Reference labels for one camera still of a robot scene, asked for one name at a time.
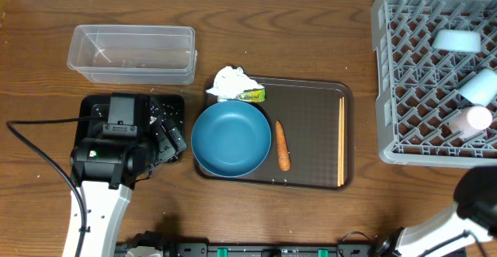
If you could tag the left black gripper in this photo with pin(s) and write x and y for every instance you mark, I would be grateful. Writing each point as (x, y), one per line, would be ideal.
(172, 145)

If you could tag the dark blue bowl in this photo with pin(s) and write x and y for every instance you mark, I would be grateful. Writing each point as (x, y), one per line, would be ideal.
(231, 139)

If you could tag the orange carrot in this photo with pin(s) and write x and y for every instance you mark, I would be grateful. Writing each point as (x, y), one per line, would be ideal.
(282, 149)

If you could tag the wooden chopstick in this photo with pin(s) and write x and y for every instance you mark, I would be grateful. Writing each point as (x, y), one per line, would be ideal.
(343, 140)
(339, 173)

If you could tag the pale pink cup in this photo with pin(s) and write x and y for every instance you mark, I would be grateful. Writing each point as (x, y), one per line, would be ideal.
(471, 121)

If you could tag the light blue small bowl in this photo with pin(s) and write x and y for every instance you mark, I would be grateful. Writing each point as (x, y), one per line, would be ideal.
(458, 41)

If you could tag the light blue cup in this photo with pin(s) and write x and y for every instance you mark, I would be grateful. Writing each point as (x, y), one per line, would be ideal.
(481, 89)

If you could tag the pile of white rice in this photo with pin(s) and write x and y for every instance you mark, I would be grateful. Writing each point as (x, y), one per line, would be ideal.
(166, 113)

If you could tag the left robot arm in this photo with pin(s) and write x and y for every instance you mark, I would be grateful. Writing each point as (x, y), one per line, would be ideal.
(105, 172)

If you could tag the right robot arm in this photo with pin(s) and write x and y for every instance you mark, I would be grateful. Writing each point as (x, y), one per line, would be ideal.
(471, 219)

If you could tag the grey dishwasher rack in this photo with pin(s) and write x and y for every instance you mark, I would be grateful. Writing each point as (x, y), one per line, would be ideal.
(419, 85)

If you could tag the black rectangular tray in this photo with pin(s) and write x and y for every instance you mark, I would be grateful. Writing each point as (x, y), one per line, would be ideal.
(168, 146)

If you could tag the clear plastic bin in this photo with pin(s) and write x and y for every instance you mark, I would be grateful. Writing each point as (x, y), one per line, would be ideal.
(134, 54)

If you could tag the crumpled white tissue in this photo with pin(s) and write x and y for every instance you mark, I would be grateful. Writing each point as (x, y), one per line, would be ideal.
(231, 81)

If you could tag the yellow green wrapper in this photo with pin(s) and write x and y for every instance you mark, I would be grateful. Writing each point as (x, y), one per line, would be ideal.
(254, 96)

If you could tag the dark brown serving tray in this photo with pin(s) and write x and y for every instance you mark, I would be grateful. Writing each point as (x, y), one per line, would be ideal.
(309, 113)

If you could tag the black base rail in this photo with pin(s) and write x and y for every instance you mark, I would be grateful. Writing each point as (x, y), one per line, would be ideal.
(155, 244)

